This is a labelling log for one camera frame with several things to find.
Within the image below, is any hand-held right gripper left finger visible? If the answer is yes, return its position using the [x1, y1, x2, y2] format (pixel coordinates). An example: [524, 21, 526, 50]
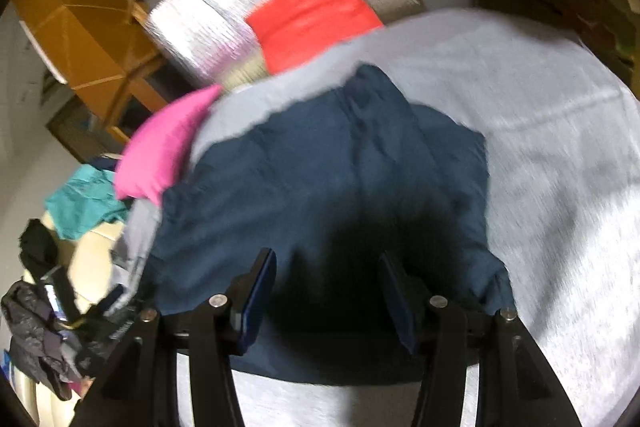
[72, 248, 277, 427]

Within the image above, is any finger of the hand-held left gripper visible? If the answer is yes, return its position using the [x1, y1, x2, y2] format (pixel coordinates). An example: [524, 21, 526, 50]
[90, 284, 151, 328]

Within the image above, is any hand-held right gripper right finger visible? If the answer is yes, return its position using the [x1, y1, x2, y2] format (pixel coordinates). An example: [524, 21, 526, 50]
[378, 252, 583, 427]

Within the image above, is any navy blue padded jacket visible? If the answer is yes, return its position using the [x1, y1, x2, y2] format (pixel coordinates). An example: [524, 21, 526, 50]
[145, 64, 516, 385]

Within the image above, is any dark grey cloth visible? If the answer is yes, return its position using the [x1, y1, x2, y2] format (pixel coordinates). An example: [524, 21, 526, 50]
[0, 279, 86, 400]

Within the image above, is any black cloth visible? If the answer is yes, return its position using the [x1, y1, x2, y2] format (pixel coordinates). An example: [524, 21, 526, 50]
[19, 219, 76, 303]

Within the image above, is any teal cloth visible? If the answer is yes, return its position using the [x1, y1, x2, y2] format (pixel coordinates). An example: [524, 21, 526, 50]
[45, 168, 128, 240]

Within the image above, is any pink pillow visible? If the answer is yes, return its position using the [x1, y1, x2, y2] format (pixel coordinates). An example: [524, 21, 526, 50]
[114, 84, 223, 208]

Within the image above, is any grey bed sheet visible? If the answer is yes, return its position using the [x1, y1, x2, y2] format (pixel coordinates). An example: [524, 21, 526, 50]
[110, 7, 640, 427]

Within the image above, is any orange-red cloth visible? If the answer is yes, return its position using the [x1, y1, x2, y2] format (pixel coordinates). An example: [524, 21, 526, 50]
[246, 0, 385, 75]

